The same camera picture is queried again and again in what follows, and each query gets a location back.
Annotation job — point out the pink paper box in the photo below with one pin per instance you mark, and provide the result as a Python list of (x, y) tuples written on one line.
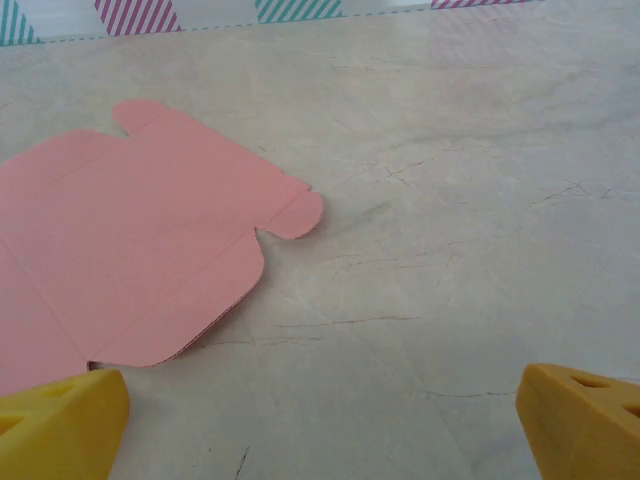
[(125, 225)]

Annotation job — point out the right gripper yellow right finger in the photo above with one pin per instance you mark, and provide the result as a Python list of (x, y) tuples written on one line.
[(580, 435)]

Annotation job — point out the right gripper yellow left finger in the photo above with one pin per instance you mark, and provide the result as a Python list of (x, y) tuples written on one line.
[(60, 430)]

